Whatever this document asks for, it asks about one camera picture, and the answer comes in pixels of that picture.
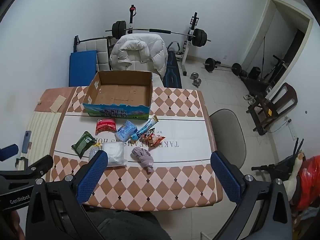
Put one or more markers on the black metal frame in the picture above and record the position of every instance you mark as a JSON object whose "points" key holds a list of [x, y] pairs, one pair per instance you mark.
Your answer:
{"points": [[265, 168]]}

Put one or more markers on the blue phone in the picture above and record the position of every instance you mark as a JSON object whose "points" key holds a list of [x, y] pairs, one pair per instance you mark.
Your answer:
{"points": [[26, 142]]}

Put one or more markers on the cardboard box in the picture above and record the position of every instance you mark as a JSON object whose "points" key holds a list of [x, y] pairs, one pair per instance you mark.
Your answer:
{"points": [[120, 92]]}

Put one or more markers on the long barbell with black plates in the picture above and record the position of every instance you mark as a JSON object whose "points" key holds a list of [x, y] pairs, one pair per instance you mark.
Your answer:
{"points": [[117, 30]]}

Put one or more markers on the red snack packet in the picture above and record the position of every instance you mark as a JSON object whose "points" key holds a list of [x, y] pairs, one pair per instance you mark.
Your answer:
{"points": [[106, 125]]}

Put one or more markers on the clear bag with yellow tie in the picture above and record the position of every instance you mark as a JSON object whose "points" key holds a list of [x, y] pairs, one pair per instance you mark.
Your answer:
{"points": [[93, 152]]}

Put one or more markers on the small dark bracket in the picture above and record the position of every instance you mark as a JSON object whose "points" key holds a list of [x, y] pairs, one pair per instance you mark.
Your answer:
{"points": [[20, 162]]}

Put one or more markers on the green packet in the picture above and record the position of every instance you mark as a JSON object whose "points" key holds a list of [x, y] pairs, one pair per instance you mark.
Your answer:
{"points": [[83, 143]]}

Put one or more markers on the white plastic bag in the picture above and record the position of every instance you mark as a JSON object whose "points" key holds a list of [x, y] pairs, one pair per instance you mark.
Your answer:
{"points": [[115, 153]]}

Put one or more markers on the black and blue weight bench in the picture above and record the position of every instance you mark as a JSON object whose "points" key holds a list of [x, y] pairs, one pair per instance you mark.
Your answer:
{"points": [[172, 75]]}

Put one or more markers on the chrome dumbbell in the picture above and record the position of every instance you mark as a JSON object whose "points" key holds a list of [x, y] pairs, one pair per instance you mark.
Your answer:
{"points": [[194, 76], [197, 82]]}

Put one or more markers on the brown wooden chair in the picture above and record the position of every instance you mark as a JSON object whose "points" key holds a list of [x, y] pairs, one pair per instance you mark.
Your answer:
{"points": [[290, 97]]}

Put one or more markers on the orange cartoon snack packet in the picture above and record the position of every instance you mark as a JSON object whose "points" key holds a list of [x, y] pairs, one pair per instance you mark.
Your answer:
{"points": [[153, 138]]}

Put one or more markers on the white power strip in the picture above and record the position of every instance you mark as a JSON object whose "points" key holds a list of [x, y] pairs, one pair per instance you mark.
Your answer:
{"points": [[292, 131]]}

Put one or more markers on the black router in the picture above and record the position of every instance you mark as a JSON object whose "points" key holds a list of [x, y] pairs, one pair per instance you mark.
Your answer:
{"points": [[294, 153]]}

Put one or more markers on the tan paper piece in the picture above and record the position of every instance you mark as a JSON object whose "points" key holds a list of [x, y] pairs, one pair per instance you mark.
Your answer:
{"points": [[58, 103]]}

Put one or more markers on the white tufted chair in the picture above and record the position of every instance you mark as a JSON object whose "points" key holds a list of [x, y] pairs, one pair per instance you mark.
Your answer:
{"points": [[100, 52]]}

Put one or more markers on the white door frame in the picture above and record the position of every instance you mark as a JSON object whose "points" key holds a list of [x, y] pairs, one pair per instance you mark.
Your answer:
{"points": [[260, 30]]}

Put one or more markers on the red plastic bag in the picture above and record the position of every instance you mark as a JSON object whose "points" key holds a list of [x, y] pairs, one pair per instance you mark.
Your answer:
{"points": [[310, 180]]}

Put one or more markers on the blue folded mat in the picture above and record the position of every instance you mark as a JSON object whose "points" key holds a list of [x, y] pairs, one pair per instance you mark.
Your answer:
{"points": [[82, 67]]}

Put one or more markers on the short barbell with black plates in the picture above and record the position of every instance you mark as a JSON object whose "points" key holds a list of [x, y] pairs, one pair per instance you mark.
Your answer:
{"points": [[209, 65]]}

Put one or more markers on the white puffer jacket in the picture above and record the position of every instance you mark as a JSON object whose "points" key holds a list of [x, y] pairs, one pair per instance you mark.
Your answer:
{"points": [[137, 52]]}

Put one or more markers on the black metal bar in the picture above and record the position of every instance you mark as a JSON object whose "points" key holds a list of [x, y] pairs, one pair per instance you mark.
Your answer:
{"points": [[76, 42]]}

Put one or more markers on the grey sock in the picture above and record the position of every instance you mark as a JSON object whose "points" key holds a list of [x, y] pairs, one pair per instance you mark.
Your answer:
{"points": [[143, 156]]}

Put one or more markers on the white goose plush toy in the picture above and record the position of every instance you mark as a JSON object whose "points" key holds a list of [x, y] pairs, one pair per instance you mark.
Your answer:
{"points": [[293, 182]]}

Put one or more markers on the grey plastic chair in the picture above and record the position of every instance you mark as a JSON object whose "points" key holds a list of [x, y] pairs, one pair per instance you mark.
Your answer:
{"points": [[227, 130]]}

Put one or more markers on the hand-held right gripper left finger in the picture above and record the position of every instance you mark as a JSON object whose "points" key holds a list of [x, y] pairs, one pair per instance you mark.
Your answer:
{"points": [[92, 177]]}

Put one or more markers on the dark low bench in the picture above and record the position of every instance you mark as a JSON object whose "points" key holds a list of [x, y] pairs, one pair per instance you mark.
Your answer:
{"points": [[255, 85]]}

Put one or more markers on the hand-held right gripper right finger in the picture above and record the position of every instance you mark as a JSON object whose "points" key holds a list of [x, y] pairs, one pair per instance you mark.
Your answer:
{"points": [[225, 177]]}

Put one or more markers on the white shoe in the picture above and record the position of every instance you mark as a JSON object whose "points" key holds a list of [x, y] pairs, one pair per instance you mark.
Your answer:
{"points": [[252, 101], [247, 97]]}

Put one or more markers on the long blue snack bar packet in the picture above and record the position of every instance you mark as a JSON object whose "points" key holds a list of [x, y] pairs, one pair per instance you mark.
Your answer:
{"points": [[146, 127]]}

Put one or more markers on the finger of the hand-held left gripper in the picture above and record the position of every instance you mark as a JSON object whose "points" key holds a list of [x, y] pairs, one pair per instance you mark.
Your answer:
{"points": [[8, 152], [40, 165]]}

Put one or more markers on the black exercise machine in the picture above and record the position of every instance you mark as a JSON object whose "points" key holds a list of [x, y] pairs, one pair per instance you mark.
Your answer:
{"points": [[275, 72]]}

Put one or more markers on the person's dark clothing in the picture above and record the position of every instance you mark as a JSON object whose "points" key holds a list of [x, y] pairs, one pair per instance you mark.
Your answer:
{"points": [[125, 227]]}

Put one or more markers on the white bench press rack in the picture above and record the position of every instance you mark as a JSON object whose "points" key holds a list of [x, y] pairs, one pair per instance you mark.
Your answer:
{"points": [[186, 50]]}

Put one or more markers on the light blue snack packet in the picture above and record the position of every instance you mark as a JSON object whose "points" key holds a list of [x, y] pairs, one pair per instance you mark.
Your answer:
{"points": [[127, 130]]}

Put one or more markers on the black speaker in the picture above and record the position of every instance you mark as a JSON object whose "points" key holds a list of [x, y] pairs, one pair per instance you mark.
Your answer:
{"points": [[255, 72]]}

